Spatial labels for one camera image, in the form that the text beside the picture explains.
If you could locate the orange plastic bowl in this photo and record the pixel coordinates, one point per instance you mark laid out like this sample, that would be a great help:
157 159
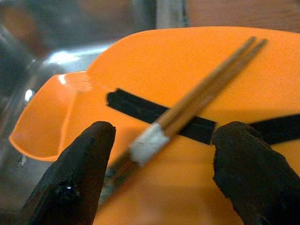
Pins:
187 70

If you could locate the wooden chopsticks pair white tape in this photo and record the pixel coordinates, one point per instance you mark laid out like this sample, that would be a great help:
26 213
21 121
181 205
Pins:
150 143

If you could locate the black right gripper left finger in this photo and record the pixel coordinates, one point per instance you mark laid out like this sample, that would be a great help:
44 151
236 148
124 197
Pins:
70 175

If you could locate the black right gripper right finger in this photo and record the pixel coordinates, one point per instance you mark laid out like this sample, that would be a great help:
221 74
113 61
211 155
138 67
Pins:
253 168

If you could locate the stainless steel double sink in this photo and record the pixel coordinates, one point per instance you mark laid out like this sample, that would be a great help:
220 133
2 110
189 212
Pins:
47 47

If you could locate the orange plastic plate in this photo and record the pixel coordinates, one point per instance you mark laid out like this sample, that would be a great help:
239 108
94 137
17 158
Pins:
42 122

